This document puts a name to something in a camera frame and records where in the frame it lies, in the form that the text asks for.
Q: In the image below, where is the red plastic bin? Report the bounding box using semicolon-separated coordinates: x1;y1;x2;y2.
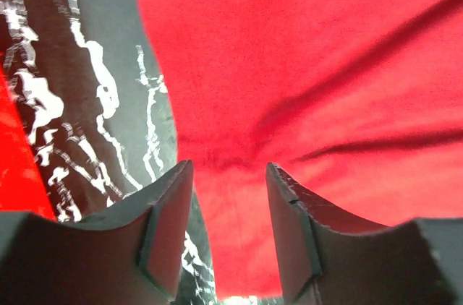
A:
0;51;59;223

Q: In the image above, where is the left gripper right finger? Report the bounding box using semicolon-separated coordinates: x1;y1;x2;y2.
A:
266;163;415;304

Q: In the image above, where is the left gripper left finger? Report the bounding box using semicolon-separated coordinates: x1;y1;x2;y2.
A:
54;160;194;301

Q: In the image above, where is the dark red t shirt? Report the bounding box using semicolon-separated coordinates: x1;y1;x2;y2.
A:
138;0;462;299

